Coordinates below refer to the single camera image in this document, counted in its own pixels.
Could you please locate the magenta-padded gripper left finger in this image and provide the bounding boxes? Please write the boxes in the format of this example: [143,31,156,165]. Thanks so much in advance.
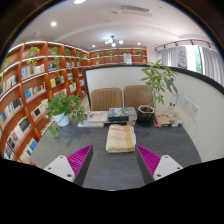
[43,144,95,187]

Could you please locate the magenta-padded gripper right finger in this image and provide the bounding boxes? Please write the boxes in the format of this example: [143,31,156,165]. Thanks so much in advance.
[134,143,184,186]

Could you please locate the beige striped towel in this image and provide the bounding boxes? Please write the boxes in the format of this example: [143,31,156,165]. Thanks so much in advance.
[105,124,137,154]

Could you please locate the red and white book stack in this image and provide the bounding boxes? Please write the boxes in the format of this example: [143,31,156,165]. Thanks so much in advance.
[153,109,184,128]

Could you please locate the money tree in black pot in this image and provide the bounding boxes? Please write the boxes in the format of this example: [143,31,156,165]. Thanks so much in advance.
[137,59,179,128]

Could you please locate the pothos plant in white pot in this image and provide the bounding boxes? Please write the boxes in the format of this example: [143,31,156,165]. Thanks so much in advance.
[44,92,88,138]

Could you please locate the white portrait-cover book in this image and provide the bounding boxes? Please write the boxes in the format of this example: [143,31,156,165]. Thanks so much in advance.
[77,110,109,129]

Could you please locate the large black book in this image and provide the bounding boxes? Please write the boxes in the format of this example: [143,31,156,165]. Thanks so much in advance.
[107,118,138,127]

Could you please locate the clear acrylic sign holder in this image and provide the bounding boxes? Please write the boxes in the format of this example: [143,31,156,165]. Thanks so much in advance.
[167,93,180,113]

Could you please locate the brown leather chair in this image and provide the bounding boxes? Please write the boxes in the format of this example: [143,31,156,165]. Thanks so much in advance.
[89,87,124,113]
[123,84,155,111]

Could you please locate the orange wooden bookshelf unit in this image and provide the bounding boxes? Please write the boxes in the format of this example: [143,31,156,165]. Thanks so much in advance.
[0,39,148,166]

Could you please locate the white black-framed partition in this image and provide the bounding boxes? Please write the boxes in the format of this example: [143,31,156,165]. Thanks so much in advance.
[83,64,224,164]

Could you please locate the white sheer curtains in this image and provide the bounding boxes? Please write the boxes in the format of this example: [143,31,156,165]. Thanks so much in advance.
[155,44,224,86]

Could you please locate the multi-bulb ceiling lamp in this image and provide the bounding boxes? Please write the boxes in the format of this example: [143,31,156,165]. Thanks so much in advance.
[104,35,124,48]

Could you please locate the recessed ceiling lights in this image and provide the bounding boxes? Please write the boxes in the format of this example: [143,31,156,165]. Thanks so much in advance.
[49,0,134,50]

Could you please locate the ceiling air vent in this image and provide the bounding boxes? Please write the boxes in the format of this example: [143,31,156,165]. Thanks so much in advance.
[119,4,153,18]

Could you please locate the white wall outlet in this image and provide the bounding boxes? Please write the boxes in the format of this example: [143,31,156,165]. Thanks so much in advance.
[183,96,201,122]

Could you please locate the black track light rail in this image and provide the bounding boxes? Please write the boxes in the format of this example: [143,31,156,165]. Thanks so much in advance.
[153,38,214,53]

